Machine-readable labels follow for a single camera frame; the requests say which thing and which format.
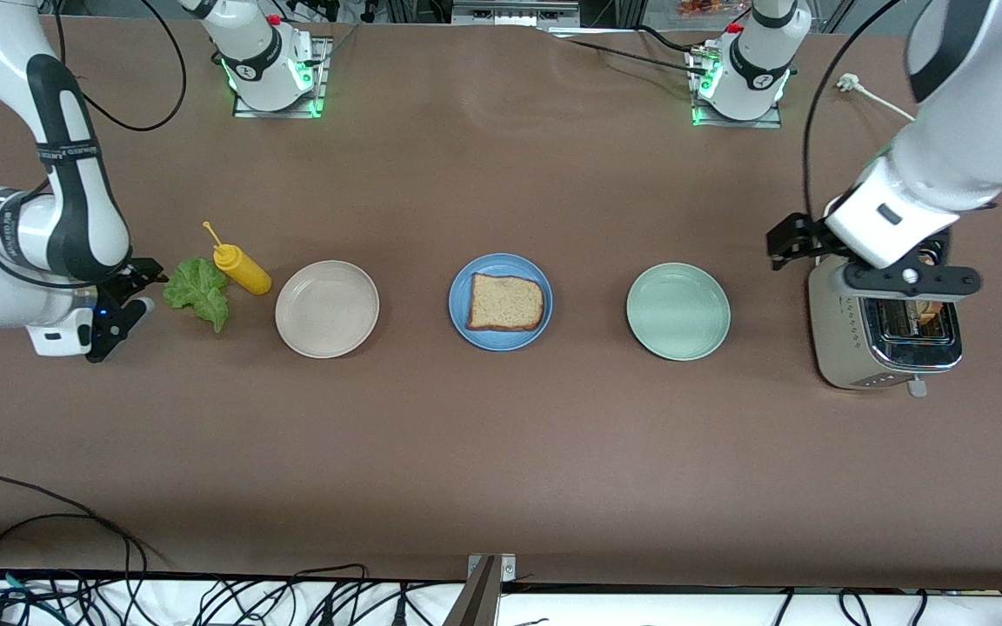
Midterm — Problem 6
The black table cable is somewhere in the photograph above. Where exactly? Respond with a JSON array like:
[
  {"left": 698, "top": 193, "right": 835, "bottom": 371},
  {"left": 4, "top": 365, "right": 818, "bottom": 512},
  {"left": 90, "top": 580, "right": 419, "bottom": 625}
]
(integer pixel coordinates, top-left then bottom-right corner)
[{"left": 544, "top": 24, "right": 715, "bottom": 77}]

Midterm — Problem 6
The white toaster power cord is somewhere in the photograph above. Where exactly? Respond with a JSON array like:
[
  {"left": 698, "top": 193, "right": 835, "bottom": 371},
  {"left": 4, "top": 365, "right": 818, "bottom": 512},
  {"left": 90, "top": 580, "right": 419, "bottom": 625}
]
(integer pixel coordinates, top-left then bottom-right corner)
[{"left": 823, "top": 73, "right": 918, "bottom": 218}]

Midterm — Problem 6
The green round plate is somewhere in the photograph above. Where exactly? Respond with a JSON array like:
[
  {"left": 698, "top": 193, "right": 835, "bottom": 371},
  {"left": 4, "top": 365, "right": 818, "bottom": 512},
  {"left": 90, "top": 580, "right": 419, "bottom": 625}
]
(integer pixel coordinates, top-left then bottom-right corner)
[{"left": 626, "top": 263, "right": 731, "bottom": 362}]

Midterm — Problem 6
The yellow squeeze bottle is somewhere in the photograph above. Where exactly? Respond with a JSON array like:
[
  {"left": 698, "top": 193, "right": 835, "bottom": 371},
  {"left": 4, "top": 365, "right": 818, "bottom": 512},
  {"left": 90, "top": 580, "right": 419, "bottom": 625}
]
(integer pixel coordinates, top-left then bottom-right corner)
[{"left": 202, "top": 221, "right": 274, "bottom": 296}]

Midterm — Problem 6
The brown bread slice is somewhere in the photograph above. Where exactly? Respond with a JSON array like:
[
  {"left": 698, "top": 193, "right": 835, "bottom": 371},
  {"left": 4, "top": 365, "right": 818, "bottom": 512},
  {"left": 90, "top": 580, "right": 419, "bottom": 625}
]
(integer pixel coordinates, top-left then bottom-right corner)
[
  {"left": 912, "top": 247, "right": 943, "bottom": 326},
  {"left": 466, "top": 273, "right": 546, "bottom": 332}
]

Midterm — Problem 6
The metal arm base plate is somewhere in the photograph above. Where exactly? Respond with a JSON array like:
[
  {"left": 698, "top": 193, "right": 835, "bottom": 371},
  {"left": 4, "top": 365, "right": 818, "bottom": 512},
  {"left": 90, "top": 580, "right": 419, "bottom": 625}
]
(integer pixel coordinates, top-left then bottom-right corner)
[
  {"left": 233, "top": 35, "right": 332, "bottom": 119},
  {"left": 691, "top": 42, "right": 785, "bottom": 130}
]

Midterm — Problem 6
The white round plate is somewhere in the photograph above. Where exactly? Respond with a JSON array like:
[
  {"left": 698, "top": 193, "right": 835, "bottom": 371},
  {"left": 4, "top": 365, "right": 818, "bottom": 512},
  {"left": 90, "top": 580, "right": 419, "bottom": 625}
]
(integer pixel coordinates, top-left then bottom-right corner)
[{"left": 275, "top": 260, "right": 380, "bottom": 359}]

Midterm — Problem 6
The green lettuce leaf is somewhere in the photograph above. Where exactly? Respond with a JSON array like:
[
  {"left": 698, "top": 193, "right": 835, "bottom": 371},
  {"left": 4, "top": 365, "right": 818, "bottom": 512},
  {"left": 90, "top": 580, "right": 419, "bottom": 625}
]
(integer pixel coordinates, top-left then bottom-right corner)
[{"left": 163, "top": 256, "right": 232, "bottom": 334}]

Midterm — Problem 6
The silver two-slot toaster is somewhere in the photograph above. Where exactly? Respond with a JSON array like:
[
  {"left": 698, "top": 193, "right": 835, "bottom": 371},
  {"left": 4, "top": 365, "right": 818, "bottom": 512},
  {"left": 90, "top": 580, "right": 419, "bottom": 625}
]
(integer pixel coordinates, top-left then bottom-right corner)
[{"left": 808, "top": 228, "right": 965, "bottom": 399}]

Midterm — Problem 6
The blue round plate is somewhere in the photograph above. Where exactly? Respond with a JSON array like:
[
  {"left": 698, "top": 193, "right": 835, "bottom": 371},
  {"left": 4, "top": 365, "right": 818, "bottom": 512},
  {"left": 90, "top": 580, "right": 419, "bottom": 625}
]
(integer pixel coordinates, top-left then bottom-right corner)
[{"left": 448, "top": 253, "right": 554, "bottom": 352}]

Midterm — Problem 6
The metal table edge bracket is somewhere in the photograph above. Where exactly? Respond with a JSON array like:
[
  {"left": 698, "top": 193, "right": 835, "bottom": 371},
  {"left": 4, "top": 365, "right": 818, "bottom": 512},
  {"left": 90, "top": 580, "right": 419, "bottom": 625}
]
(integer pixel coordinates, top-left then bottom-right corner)
[{"left": 443, "top": 553, "right": 518, "bottom": 626}]

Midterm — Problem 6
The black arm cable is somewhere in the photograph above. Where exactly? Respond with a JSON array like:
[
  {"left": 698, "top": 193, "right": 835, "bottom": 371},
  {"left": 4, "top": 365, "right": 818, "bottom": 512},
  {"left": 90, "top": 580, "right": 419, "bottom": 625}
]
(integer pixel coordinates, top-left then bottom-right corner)
[
  {"left": 0, "top": 0, "right": 189, "bottom": 288},
  {"left": 802, "top": 0, "right": 906, "bottom": 229}
]

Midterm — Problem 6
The grey metal box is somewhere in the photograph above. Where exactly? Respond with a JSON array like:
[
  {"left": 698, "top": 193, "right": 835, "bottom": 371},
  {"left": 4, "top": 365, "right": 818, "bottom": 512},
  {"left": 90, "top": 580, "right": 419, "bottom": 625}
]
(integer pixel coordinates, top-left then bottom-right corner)
[{"left": 451, "top": 0, "right": 582, "bottom": 27}]

